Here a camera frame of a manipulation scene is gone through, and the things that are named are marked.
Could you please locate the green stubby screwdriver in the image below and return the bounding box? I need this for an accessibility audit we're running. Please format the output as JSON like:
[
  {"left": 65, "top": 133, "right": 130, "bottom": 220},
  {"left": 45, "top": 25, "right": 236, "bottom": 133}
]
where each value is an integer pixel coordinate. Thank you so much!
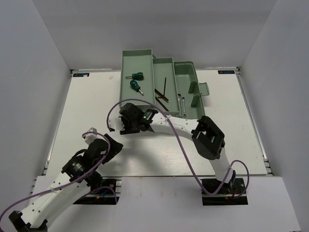
[
  {"left": 125, "top": 72, "right": 144, "bottom": 81},
  {"left": 130, "top": 79, "right": 144, "bottom": 96}
]

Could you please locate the long hex key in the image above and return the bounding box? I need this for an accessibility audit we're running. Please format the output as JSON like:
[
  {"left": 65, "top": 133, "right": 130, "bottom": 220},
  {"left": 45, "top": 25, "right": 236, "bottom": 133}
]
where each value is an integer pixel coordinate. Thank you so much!
[{"left": 154, "top": 89, "right": 169, "bottom": 102}]

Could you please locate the red hex key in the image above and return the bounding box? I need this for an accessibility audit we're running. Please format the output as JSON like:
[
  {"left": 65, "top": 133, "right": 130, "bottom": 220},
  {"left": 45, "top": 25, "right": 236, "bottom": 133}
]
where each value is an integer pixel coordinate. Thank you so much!
[{"left": 155, "top": 96, "right": 171, "bottom": 112}]

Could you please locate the small combination wrench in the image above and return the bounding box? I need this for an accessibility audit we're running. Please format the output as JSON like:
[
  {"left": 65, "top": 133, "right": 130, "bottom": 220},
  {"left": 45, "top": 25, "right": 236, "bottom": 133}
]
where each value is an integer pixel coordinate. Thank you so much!
[{"left": 181, "top": 97, "right": 186, "bottom": 117}]

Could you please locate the green plastic toolbox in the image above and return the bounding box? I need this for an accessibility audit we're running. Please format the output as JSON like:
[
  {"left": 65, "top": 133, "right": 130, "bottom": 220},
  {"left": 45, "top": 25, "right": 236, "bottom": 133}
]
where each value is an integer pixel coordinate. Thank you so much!
[{"left": 120, "top": 49, "right": 210, "bottom": 119}]

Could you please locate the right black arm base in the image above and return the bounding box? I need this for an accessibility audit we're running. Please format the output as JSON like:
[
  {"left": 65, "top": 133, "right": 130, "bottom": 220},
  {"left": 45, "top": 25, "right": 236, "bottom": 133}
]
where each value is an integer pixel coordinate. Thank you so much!
[{"left": 201, "top": 178, "right": 248, "bottom": 206}]

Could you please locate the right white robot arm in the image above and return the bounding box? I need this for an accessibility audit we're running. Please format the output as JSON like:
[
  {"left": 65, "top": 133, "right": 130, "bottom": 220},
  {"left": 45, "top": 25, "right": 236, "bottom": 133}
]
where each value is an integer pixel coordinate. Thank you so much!
[{"left": 120, "top": 103, "right": 236, "bottom": 193}]

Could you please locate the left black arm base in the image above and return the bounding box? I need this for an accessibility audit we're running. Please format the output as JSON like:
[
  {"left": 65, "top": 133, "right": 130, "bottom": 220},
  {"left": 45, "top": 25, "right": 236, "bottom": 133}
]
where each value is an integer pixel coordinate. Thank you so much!
[{"left": 73, "top": 177, "right": 122, "bottom": 205}]

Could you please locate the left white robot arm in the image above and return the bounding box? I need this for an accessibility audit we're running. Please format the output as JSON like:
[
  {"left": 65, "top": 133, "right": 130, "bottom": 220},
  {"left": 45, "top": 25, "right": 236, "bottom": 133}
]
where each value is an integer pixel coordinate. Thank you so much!
[{"left": 9, "top": 133, "right": 123, "bottom": 232}]

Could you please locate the left blue corner label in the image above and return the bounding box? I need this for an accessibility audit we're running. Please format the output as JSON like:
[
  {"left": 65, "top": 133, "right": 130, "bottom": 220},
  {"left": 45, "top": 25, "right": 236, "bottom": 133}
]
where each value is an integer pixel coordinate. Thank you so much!
[{"left": 73, "top": 73, "right": 90, "bottom": 77}]

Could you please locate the blue corner label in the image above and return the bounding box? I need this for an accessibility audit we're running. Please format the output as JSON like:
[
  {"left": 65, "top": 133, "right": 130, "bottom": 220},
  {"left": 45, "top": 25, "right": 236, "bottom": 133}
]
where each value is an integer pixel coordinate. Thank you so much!
[
  {"left": 218, "top": 70, "right": 235, "bottom": 74},
  {"left": 73, "top": 73, "right": 90, "bottom": 77}
]

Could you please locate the right blue corner label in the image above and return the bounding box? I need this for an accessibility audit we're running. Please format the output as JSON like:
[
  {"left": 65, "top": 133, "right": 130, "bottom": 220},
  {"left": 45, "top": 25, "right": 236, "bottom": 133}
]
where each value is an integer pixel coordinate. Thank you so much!
[{"left": 218, "top": 70, "right": 235, "bottom": 74}]

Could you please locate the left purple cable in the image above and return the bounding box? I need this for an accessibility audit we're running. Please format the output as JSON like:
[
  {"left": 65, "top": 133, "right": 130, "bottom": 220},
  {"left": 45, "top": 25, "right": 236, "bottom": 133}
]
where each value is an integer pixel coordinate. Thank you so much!
[{"left": 0, "top": 131, "right": 119, "bottom": 216}]

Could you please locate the purple cable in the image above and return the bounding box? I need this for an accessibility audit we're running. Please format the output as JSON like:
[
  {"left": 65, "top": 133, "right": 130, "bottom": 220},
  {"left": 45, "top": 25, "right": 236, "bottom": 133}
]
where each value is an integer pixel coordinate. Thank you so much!
[
  {"left": 107, "top": 98, "right": 250, "bottom": 200},
  {"left": 0, "top": 131, "right": 119, "bottom": 216}
]

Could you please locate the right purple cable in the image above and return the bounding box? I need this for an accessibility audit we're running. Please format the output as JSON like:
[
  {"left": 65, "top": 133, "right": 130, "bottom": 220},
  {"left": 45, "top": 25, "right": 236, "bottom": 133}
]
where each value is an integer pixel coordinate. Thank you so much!
[{"left": 107, "top": 98, "right": 250, "bottom": 200}]

